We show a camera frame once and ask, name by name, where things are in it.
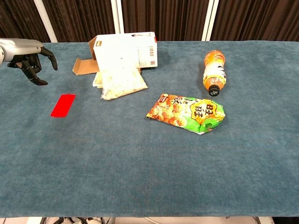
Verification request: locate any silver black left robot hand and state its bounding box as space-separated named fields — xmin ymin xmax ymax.
xmin=0 ymin=38 xmax=58 ymax=86

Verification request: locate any red rectangular card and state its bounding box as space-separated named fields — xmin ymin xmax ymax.
xmin=50 ymin=93 xmax=76 ymax=118

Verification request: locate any beige flat packet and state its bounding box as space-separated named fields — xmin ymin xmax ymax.
xmin=92 ymin=71 xmax=104 ymax=89

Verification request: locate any open white cardboard box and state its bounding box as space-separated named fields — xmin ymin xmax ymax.
xmin=72 ymin=31 xmax=158 ymax=76

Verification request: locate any clear bag of white powder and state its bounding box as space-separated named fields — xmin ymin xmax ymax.
xmin=99 ymin=64 xmax=149 ymax=101

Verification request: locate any dark brown pleated curtain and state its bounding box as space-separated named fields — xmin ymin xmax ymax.
xmin=0 ymin=0 xmax=299 ymax=43

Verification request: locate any teal fabric table cover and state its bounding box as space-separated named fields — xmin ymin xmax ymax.
xmin=0 ymin=41 xmax=299 ymax=219

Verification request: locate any green orange snack bag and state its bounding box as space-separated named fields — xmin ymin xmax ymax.
xmin=146 ymin=93 xmax=226 ymax=136

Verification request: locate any orange drink bottle black cap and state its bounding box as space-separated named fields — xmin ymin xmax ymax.
xmin=202 ymin=49 xmax=228 ymax=97

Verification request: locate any slanted white frame post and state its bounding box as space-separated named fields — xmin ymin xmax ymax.
xmin=33 ymin=0 xmax=58 ymax=43

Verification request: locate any black cable bundle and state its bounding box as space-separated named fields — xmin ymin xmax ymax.
xmin=39 ymin=217 xmax=110 ymax=224

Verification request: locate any white cable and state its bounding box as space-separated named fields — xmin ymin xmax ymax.
xmin=144 ymin=217 xmax=165 ymax=224

